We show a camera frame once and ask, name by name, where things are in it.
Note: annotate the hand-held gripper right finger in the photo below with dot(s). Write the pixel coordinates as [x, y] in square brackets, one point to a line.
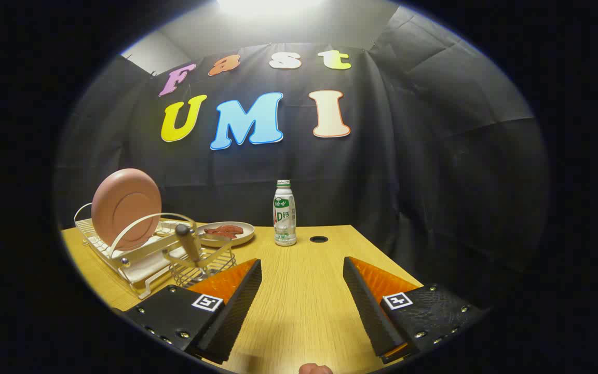
[369, 311]

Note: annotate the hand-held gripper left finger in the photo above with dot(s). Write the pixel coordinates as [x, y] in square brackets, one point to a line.
[236, 311]

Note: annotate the pink plate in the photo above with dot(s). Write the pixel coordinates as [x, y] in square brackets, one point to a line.
[122, 208]

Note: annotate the beige plate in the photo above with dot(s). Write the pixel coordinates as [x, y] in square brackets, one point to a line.
[244, 234]

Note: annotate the red meat slice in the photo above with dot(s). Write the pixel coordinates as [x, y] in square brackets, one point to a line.
[231, 227]
[218, 232]

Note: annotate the white drip tray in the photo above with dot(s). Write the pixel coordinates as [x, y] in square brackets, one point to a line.
[146, 267]

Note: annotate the white drink bottle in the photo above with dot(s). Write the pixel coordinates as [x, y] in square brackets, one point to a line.
[284, 215]

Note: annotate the black backdrop cloth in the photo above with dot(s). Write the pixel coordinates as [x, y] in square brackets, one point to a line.
[408, 171]

